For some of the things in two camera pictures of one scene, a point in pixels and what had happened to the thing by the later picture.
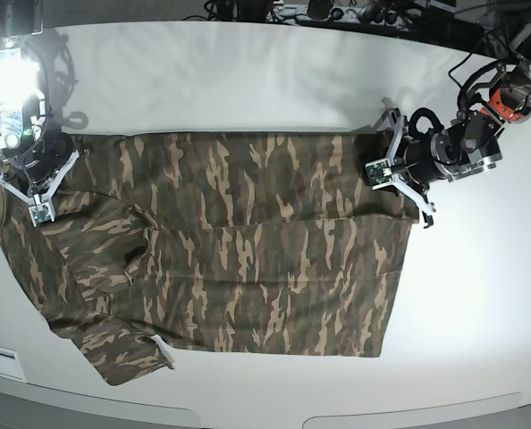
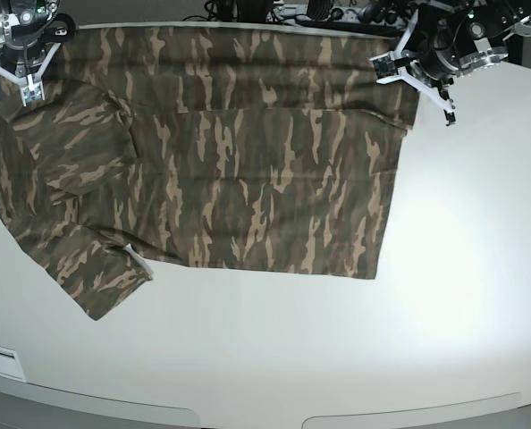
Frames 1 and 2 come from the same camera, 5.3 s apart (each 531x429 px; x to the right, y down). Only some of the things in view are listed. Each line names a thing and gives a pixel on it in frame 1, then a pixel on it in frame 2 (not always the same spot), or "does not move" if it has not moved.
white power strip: x=349 y=14 does not move
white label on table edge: x=1 y=360 does not move
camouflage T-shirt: x=281 y=243 -> x=238 y=147
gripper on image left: x=54 y=189 -> x=29 y=79
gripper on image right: x=384 y=172 -> x=411 y=80
